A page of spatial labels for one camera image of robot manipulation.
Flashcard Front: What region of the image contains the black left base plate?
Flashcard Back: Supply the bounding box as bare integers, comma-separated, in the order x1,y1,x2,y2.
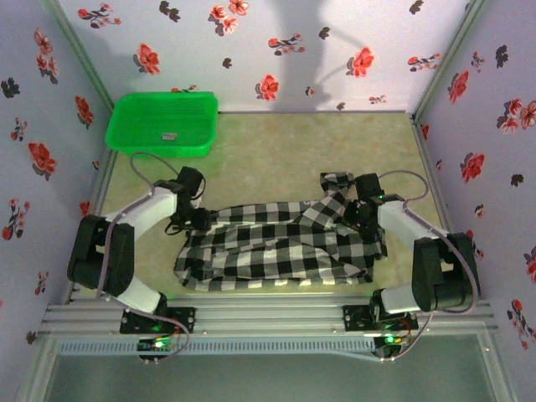
120,307,197,335

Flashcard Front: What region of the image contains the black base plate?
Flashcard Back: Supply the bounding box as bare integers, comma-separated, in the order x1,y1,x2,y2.
120,307,197,335
342,304,420,332

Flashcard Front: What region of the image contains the grey slotted cable duct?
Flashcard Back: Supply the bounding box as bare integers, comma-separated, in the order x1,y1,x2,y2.
56,338,377,358

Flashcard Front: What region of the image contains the green plastic basket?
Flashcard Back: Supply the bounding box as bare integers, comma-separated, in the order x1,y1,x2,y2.
104,91,220,159

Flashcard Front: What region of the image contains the aluminium mounting rail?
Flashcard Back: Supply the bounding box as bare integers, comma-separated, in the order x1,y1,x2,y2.
41,291,495,337

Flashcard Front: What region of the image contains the controller circuit board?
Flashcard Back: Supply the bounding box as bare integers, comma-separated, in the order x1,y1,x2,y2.
137,337,177,353
374,332,410,351

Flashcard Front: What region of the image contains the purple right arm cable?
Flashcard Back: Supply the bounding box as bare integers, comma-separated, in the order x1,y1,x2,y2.
376,169,483,362

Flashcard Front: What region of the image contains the black white checkered shirt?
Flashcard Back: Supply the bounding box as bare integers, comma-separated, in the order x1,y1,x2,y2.
173,170,389,292

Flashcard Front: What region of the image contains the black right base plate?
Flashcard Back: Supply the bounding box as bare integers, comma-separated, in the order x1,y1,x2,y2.
342,304,420,332

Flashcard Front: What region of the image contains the left controller circuit board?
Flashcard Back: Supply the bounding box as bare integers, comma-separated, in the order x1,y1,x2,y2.
137,337,177,353

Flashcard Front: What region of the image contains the right controller circuit board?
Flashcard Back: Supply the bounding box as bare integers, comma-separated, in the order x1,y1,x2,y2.
374,332,410,351

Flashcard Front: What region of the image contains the aluminium frame post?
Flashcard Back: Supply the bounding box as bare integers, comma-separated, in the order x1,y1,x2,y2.
412,0,491,121
39,0,117,112

